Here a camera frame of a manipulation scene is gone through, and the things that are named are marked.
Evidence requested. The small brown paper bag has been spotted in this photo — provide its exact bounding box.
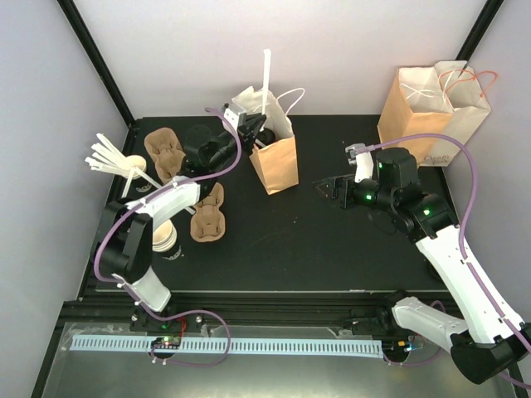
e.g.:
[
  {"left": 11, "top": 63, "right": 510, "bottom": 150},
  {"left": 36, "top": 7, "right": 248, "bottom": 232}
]
[{"left": 250, "top": 92, "right": 299, "bottom": 195}]

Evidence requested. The stack of paper cups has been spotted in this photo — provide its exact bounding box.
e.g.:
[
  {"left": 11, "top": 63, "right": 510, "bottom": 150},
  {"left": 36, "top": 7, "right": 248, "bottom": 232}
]
[{"left": 152, "top": 220, "right": 182, "bottom": 261}]

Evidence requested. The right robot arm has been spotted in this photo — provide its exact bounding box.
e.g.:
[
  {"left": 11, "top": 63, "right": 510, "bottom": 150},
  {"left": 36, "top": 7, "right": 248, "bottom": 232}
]
[{"left": 314, "top": 144, "right": 530, "bottom": 384}]

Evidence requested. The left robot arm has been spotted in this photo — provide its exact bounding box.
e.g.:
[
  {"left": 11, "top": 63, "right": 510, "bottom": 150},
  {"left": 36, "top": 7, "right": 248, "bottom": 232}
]
[{"left": 92, "top": 109, "right": 266, "bottom": 331}]

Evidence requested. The stack of pulp cup carriers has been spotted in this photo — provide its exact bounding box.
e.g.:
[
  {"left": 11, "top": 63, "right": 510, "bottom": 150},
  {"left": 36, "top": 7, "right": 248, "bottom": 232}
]
[{"left": 144, "top": 127, "right": 185, "bottom": 185}]

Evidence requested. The large brown paper bag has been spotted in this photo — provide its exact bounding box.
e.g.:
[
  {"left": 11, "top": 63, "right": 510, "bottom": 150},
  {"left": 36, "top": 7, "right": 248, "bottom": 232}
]
[{"left": 378, "top": 66, "right": 453, "bottom": 143}]

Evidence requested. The cup holding straws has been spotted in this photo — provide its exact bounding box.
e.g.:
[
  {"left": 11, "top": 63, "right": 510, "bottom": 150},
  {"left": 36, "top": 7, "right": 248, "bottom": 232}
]
[{"left": 126, "top": 155, "right": 147, "bottom": 172}]

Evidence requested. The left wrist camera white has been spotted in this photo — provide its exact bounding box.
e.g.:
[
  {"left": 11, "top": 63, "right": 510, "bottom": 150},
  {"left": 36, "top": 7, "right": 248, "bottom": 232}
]
[{"left": 222, "top": 103, "right": 247, "bottom": 130}]

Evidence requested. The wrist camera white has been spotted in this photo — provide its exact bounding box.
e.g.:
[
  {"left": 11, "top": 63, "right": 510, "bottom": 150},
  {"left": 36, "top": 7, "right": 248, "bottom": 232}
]
[
  {"left": 222, "top": 103, "right": 247, "bottom": 130},
  {"left": 345, "top": 143, "right": 373, "bottom": 182}
]

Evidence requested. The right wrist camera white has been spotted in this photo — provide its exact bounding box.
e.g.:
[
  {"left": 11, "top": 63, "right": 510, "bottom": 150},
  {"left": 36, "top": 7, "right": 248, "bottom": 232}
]
[{"left": 345, "top": 143, "right": 373, "bottom": 182}]

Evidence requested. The white paper bag orange handle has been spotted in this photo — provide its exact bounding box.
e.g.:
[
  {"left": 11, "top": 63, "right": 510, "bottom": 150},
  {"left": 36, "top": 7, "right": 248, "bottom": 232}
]
[{"left": 435, "top": 61, "right": 498, "bottom": 144}]

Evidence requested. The light blue cable duct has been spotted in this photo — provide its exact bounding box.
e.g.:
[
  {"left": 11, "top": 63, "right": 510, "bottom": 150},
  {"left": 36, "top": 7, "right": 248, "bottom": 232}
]
[{"left": 70, "top": 335, "right": 383, "bottom": 359}]

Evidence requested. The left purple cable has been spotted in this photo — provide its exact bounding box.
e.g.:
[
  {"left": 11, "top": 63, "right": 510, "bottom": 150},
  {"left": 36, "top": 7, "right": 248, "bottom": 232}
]
[{"left": 93, "top": 107, "right": 244, "bottom": 324}]

